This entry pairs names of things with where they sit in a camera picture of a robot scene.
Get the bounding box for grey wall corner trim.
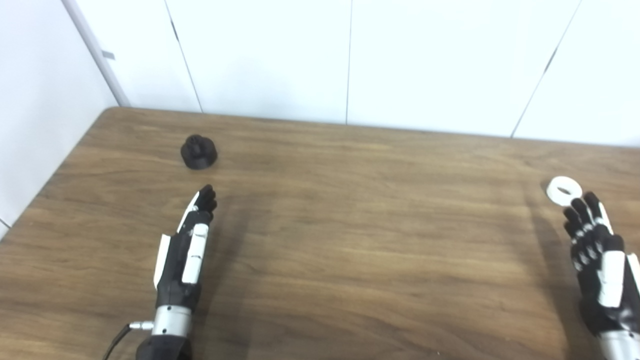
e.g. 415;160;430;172
61;0;132;107

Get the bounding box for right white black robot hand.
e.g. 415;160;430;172
562;191;640;337

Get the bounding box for round black part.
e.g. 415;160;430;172
180;134;219;170

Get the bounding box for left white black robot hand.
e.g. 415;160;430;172
153;184;218;311

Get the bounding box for white ring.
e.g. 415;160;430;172
546;176;583;207

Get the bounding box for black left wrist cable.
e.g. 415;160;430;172
102;321;155;360

